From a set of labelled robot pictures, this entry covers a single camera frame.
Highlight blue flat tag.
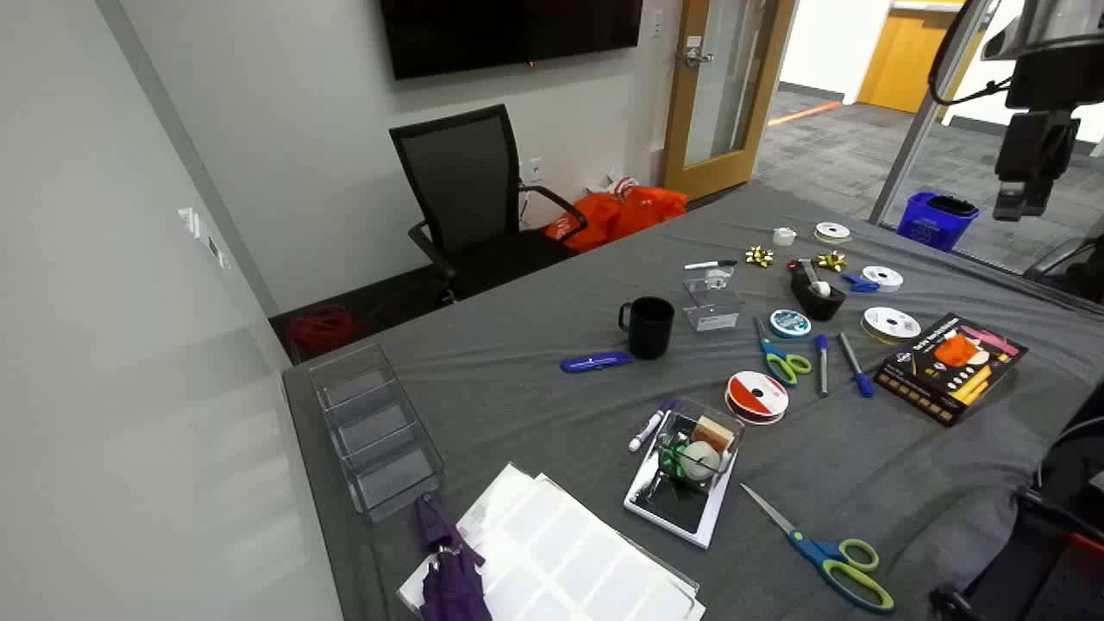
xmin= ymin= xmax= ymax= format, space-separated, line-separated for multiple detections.
xmin=559 ymin=352 xmax=631 ymax=375

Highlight white blue marker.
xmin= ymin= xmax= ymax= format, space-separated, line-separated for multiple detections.
xmin=629 ymin=400 xmax=675 ymax=452

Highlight twine spool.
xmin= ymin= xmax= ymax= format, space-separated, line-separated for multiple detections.
xmin=691 ymin=419 xmax=734 ymax=452

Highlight yellow bow left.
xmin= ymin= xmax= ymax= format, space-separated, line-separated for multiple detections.
xmin=745 ymin=246 xmax=772 ymax=269

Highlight white pen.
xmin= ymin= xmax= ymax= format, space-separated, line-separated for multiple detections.
xmin=683 ymin=259 xmax=737 ymax=273

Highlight white tape roll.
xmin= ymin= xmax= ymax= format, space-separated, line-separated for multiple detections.
xmin=861 ymin=308 xmax=922 ymax=343
xmin=861 ymin=265 xmax=905 ymax=289
xmin=814 ymin=220 xmax=852 ymax=246

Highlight orange ribbon spool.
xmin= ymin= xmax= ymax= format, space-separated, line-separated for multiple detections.
xmin=723 ymin=368 xmax=790 ymax=425

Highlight clear compartment organizer tray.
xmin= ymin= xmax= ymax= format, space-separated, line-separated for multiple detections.
xmin=312 ymin=348 xmax=439 ymax=521

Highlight small clear plastic box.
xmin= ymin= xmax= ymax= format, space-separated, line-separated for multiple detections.
xmin=683 ymin=283 xmax=742 ymax=335

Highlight black orange book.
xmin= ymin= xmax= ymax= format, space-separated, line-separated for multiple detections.
xmin=873 ymin=313 xmax=1028 ymax=425

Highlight black office chair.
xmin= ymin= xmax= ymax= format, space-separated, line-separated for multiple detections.
xmin=390 ymin=104 xmax=591 ymax=299

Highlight yellow bow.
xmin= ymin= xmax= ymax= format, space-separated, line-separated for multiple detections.
xmin=814 ymin=252 xmax=848 ymax=273
xmin=745 ymin=246 xmax=772 ymax=269

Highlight yellow bow right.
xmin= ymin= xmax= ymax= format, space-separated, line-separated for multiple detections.
xmin=814 ymin=252 xmax=848 ymax=273

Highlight green white ball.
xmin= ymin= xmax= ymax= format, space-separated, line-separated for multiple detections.
xmin=660 ymin=441 xmax=722 ymax=490

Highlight wall outlet plate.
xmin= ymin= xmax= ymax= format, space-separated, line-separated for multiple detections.
xmin=175 ymin=208 xmax=228 ymax=269

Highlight grey table cloth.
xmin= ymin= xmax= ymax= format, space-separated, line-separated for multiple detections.
xmin=278 ymin=181 xmax=1104 ymax=621

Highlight large green blue scissors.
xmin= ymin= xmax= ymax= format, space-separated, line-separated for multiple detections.
xmin=742 ymin=486 xmax=898 ymax=614

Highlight teal tape roll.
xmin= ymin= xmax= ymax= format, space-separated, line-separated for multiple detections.
xmin=766 ymin=308 xmax=810 ymax=337

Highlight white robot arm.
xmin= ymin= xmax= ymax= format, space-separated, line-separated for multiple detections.
xmin=973 ymin=0 xmax=1104 ymax=220

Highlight small green scissors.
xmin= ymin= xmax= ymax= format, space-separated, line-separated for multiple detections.
xmin=757 ymin=325 xmax=810 ymax=388

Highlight red cable coil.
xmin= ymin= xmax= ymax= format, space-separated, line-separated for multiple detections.
xmin=285 ymin=304 xmax=361 ymax=358

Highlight white tape roll near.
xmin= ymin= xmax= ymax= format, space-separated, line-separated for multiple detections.
xmin=861 ymin=308 xmax=922 ymax=343

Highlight black wall television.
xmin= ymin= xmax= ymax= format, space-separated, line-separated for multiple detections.
xmin=380 ymin=0 xmax=643 ymax=81

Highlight purple cloth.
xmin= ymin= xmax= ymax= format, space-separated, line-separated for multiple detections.
xmin=416 ymin=492 xmax=493 ymax=621

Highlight white label sheets stack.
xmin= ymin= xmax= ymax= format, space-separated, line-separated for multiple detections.
xmin=398 ymin=461 xmax=706 ymax=621

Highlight black mug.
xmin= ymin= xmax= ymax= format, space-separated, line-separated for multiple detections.
xmin=619 ymin=297 xmax=674 ymax=358

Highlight white tape roll middle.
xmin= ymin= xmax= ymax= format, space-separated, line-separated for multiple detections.
xmin=861 ymin=265 xmax=905 ymax=289

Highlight white tape roll far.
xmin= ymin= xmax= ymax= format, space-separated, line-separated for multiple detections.
xmin=814 ymin=220 xmax=852 ymax=246

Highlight small white cup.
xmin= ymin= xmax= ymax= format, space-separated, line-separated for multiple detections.
xmin=772 ymin=229 xmax=797 ymax=250

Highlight blue marker right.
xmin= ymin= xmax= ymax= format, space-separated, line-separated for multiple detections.
xmin=838 ymin=333 xmax=876 ymax=396

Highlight blue recycling bin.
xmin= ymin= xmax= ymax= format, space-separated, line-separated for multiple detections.
xmin=898 ymin=192 xmax=975 ymax=252

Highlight blue marker left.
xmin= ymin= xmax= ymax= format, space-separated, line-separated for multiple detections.
xmin=814 ymin=335 xmax=833 ymax=396

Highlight orange bag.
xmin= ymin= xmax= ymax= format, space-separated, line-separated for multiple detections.
xmin=544 ymin=187 xmax=691 ymax=252

